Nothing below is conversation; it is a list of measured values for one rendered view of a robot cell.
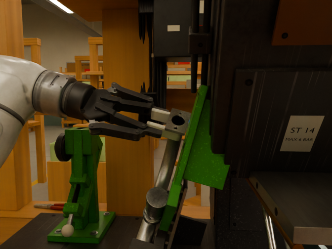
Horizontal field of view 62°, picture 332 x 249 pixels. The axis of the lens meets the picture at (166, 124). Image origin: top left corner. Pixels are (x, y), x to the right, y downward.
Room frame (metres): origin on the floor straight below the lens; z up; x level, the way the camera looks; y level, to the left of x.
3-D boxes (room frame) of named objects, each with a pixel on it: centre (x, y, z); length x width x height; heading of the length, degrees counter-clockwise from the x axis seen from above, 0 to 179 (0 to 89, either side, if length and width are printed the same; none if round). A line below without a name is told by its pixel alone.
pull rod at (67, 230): (0.62, 0.23, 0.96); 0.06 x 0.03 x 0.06; 175
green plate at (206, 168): (0.50, -0.07, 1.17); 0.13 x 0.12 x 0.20; 85
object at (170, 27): (0.77, -0.06, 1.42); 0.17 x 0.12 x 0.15; 85
